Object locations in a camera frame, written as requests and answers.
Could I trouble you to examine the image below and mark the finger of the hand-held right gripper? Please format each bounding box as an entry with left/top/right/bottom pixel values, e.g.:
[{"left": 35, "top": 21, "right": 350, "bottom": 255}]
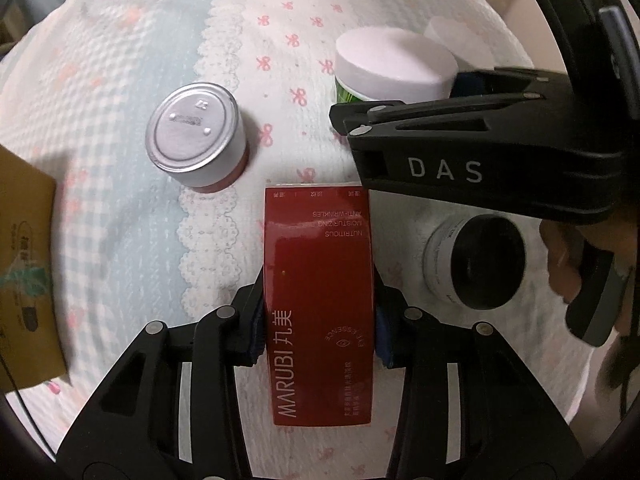
[
  {"left": 329, "top": 91, "right": 547, "bottom": 137},
  {"left": 451, "top": 65, "right": 569, "bottom": 102}
]

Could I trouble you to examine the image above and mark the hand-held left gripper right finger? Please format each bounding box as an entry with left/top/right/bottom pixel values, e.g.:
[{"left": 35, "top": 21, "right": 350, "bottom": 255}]
[{"left": 374, "top": 269, "right": 587, "bottom": 480}]

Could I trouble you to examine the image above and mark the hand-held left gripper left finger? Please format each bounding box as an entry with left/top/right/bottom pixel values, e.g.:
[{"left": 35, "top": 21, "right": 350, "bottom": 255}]
[{"left": 57, "top": 264, "right": 267, "bottom": 480}]

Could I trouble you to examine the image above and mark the green jar with white lid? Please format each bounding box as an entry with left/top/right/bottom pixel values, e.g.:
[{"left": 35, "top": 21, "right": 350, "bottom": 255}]
[{"left": 333, "top": 28, "right": 460, "bottom": 106}]

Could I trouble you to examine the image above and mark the red cosmetics box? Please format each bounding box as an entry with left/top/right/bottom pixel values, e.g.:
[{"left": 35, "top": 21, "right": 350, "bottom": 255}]
[{"left": 263, "top": 183, "right": 377, "bottom": 427}]

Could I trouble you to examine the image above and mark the person's right hand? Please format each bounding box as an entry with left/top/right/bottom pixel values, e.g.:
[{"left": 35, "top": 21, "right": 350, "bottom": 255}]
[{"left": 539, "top": 220, "right": 640, "bottom": 341}]

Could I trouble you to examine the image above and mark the white jar with black lid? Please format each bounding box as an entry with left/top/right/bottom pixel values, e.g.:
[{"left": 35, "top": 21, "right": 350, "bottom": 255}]
[{"left": 422, "top": 213, "right": 528, "bottom": 311}]

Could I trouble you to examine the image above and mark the pastel lace-trimmed bed cover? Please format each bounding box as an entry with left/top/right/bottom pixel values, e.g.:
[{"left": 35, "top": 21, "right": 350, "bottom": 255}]
[{"left": 0, "top": 0, "right": 601, "bottom": 480}]

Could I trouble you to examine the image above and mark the silver tin can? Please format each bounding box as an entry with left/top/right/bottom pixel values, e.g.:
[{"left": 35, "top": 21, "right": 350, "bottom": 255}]
[{"left": 144, "top": 82, "right": 249, "bottom": 195}]

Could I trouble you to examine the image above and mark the brown cardboard box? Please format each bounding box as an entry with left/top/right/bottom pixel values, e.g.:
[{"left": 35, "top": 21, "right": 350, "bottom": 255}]
[{"left": 0, "top": 144, "right": 69, "bottom": 394}]

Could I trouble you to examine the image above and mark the thin black cable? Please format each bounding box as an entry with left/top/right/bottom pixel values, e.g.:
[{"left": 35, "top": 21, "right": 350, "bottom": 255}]
[{"left": 0, "top": 354, "right": 57, "bottom": 462}]

